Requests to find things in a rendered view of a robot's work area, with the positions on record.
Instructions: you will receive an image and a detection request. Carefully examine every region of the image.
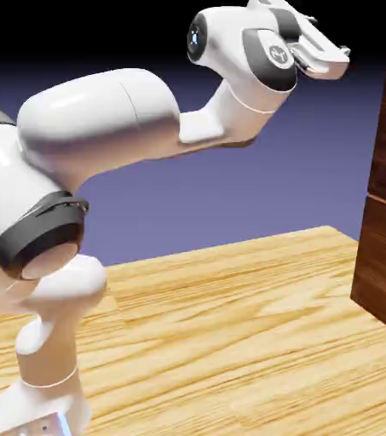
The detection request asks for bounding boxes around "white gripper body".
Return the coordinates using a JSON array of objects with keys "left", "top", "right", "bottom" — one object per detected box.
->
[{"left": 296, "top": 18, "right": 352, "bottom": 82}]

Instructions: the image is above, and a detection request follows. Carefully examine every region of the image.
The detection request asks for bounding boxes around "dark wood cabinet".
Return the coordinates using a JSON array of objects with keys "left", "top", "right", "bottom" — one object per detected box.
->
[{"left": 349, "top": 58, "right": 386, "bottom": 346}]

